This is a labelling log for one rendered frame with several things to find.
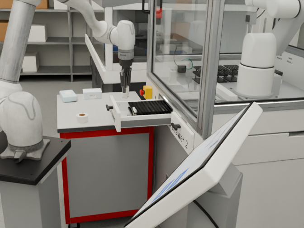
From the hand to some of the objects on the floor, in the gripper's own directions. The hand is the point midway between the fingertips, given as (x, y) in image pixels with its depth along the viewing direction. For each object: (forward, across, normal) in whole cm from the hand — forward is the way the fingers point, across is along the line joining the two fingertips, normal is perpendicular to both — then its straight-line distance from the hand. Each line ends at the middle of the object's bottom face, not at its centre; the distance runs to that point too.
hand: (125, 92), depth 212 cm
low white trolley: (+93, -10, -21) cm, 96 cm away
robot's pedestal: (+92, +66, -23) cm, 115 cm away
